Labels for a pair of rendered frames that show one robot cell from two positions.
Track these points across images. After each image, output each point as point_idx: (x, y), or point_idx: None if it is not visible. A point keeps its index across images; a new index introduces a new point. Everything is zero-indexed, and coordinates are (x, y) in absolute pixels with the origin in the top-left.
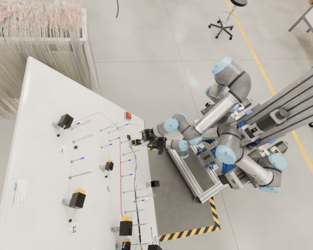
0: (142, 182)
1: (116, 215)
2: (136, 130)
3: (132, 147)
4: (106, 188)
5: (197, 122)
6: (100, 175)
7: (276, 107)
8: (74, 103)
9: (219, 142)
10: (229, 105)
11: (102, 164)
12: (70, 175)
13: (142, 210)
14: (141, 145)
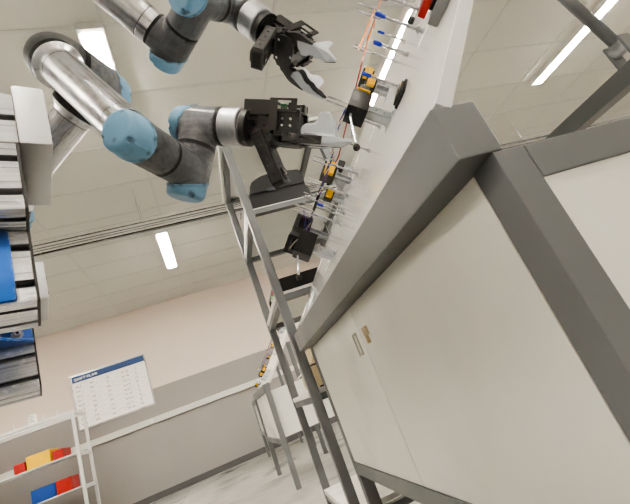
0: (342, 232)
1: (354, 176)
2: (408, 105)
3: (384, 136)
4: (373, 128)
5: (148, 2)
6: (384, 100)
7: None
8: None
9: (108, 68)
10: None
11: (390, 88)
12: (396, 59)
13: (308, 178)
14: (319, 79)
